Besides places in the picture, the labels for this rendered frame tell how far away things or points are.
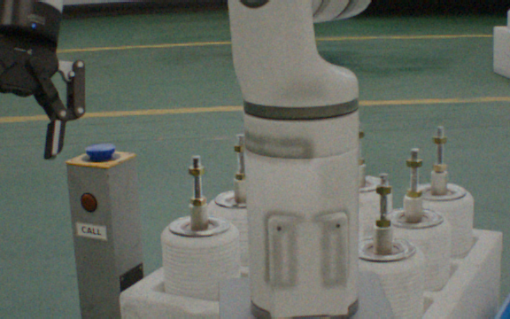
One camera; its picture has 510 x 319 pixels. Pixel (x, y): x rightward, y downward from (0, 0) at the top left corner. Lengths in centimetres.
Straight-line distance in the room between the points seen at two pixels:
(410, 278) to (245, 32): 42
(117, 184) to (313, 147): 57
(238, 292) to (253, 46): 23
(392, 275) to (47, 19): 45
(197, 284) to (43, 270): 68
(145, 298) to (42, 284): 58
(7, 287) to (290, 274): 103
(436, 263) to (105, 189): 43
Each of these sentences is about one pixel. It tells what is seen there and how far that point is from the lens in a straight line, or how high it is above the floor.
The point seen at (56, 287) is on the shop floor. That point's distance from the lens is 170.
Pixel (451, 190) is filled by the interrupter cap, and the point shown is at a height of 25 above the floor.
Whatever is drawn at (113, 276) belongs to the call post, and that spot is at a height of 16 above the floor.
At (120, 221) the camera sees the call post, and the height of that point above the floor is 23.
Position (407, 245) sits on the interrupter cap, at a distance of 109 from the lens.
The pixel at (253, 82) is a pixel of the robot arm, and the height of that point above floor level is 50.
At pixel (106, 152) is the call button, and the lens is 126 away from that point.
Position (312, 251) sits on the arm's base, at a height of 37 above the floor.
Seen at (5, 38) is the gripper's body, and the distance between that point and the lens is 96.
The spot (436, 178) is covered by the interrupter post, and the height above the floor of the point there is 27.
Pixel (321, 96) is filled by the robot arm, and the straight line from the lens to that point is 72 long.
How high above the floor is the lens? 63
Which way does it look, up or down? 15 degrees down
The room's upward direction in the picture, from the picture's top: 2 degrees counter-clockwise
